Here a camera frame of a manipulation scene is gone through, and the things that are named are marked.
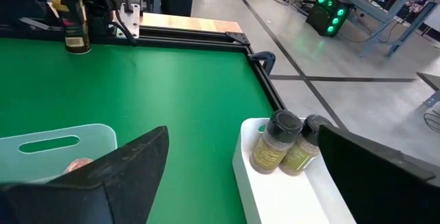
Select clear plastic bin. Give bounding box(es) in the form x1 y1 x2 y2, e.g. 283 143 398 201
0 123 118 186

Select silver metal mounting plate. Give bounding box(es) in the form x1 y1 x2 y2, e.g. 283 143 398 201
115 3 141 40

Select black table clamp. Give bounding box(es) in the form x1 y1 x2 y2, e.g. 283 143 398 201
247 51 277 76

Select grey metal workbench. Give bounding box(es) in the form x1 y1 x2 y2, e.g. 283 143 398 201
322 0 440 58

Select black-lid glass spice jar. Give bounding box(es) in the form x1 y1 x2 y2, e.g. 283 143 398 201
278 113 333 177
250 109 303 175

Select black computer green lights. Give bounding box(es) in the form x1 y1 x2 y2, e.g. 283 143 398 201
305 0 354 38

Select small glass pink salt jar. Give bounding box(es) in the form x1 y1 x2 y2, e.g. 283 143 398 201
63 157 94 175

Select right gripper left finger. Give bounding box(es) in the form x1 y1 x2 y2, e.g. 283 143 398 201
0 125 171 224

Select white plastic bin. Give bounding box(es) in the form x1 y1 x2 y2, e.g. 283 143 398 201
232 117 358 224

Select yellow-lid black spice jar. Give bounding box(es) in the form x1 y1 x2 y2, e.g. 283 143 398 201
61 0 92 56

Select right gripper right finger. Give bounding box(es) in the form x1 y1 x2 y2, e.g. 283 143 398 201
318 124 440 224

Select wooden table board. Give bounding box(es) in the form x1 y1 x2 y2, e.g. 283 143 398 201
140 12 243 34

